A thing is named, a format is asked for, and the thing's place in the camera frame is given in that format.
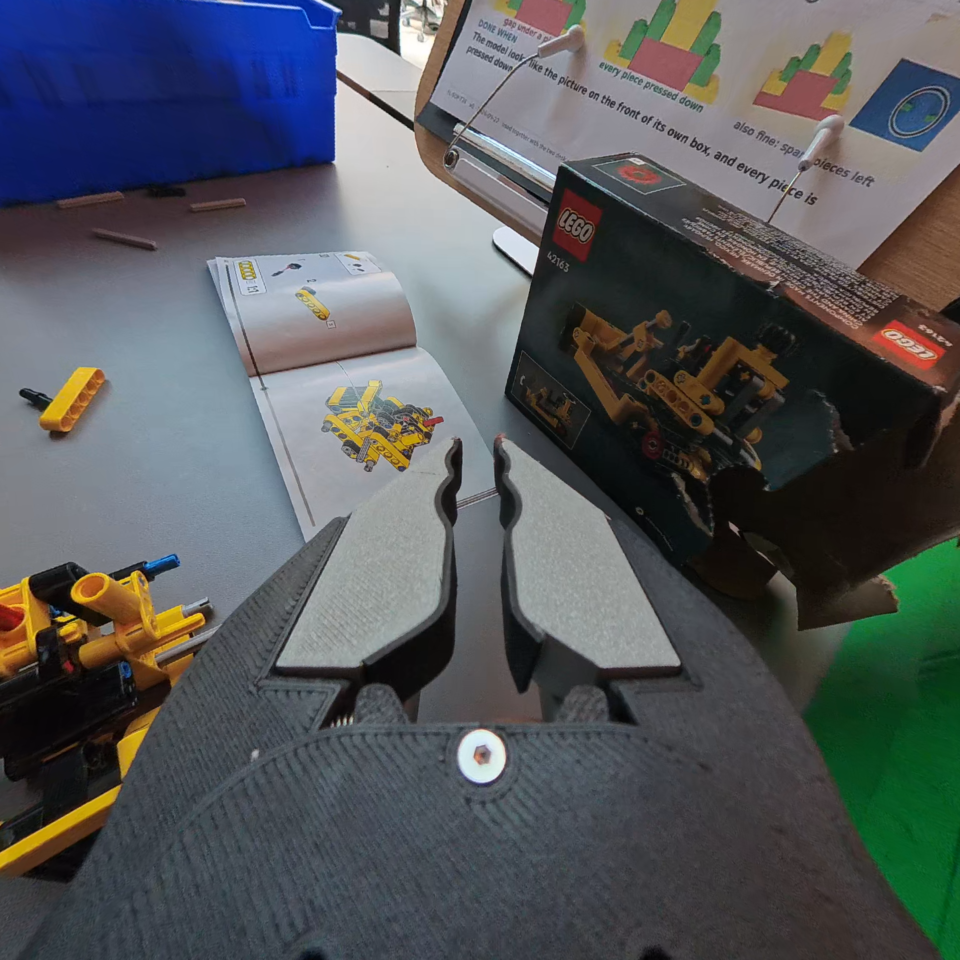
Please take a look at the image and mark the lego instruction booklet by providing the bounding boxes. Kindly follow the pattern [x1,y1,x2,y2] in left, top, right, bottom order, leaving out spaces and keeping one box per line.
[206,249,498,546]

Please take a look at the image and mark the blue plastic bin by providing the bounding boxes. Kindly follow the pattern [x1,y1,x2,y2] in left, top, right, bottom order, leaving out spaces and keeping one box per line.
[0,0,343,210]

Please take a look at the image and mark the yellow black lego bulldozer model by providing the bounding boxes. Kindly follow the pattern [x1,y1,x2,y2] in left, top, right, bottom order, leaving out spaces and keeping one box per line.
[0,553,221,881]

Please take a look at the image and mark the wooden document stand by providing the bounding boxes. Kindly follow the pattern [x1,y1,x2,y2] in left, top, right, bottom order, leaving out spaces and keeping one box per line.
[411,0,960,310]

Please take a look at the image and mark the printed instruction sheet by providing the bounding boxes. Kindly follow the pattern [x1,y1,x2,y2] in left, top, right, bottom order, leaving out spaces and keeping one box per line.
[416,0,960,268]

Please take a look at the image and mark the dark lego box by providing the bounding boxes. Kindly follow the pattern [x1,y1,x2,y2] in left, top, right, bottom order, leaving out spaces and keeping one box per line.
[504,153,960,633]

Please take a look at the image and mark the green bin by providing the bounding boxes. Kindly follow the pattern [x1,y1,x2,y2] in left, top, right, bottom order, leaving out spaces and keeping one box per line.
[801,558,960,958]

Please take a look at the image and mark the yellow lego beam with pin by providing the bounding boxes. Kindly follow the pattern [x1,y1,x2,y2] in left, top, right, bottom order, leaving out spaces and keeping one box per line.
[18,366,107,434]

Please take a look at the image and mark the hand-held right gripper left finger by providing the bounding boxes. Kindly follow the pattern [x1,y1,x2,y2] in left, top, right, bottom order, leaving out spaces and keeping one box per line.
[273,437,464,704]

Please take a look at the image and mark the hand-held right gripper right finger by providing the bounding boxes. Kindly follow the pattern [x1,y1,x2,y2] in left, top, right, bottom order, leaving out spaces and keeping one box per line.
[492,437,684,719]

